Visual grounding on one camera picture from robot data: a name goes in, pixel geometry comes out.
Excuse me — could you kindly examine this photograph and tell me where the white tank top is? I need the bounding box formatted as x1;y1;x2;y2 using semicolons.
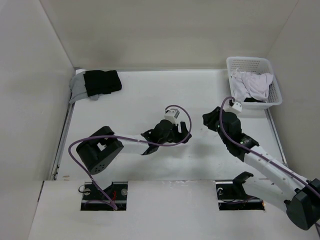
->
230;68;274;102

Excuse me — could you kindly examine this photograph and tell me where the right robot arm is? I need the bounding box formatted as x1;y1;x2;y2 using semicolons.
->
202;106;320;231

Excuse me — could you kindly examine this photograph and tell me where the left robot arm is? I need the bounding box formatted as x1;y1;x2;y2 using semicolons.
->
76;119;192;175

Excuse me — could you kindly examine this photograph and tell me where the folded black tank top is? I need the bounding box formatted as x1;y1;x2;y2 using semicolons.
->
83;70;122;97

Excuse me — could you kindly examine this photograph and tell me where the folded grey tank top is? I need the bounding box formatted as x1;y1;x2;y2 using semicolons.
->
69;71;99;105

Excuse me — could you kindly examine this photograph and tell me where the black garment in basket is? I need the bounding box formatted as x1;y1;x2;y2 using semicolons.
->
244;97;266;103

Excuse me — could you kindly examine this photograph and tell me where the white plastic basket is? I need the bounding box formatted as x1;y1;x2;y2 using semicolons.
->
226;56;283;110

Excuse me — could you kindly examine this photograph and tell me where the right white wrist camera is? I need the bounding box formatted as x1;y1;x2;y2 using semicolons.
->
225;100;242;115

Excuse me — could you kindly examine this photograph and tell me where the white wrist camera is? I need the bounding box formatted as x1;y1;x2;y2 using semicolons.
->
225;100;242;115
164;108;180;125

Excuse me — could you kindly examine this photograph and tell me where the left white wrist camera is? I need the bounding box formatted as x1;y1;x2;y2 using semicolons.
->
164;108;180;125

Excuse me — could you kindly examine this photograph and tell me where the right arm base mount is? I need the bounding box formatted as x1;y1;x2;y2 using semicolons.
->
215;171;265;211

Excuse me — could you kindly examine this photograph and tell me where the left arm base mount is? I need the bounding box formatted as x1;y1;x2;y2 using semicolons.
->
78;182;129;212

